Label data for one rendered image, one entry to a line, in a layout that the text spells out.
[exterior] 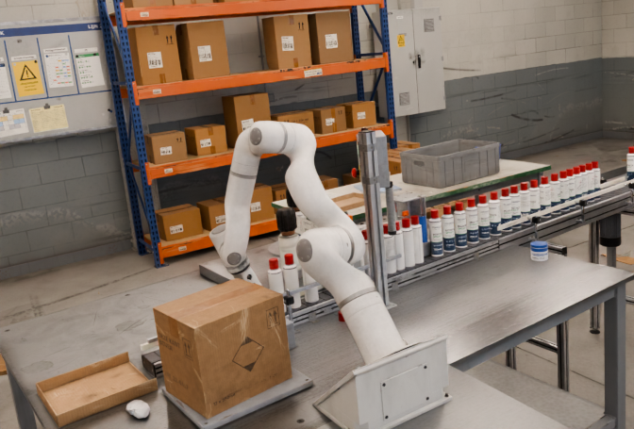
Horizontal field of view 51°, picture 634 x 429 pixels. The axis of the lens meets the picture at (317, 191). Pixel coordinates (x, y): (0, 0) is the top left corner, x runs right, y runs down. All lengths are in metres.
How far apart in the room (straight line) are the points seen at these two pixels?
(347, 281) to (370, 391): 0.31
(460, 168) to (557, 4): 5.90
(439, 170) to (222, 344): 2.84
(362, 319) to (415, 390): 0.23
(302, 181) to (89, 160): 4.91
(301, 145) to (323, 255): 0.40
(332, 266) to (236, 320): 0.31
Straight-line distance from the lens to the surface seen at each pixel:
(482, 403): 1.95
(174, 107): 6.95
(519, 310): 2.51
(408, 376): 1.83
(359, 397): 1.76
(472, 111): 9.09
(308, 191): 1.97
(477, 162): 4.73
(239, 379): 1.97
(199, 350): 1.87
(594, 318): 4.30
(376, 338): 1.84
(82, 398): 2.27
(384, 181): 2.45
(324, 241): 1.86
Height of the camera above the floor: 1.82
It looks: 12 degrees down
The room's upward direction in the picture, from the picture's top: 6 degrees counter-clockwise
